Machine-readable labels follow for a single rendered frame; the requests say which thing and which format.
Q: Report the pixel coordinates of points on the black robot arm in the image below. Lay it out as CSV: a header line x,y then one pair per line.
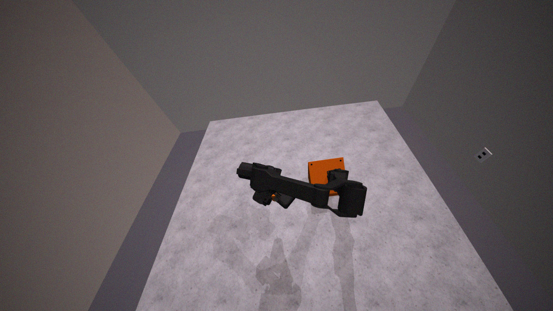
x,y
264,178

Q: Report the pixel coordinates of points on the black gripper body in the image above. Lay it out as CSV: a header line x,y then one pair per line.
x,y
283,200

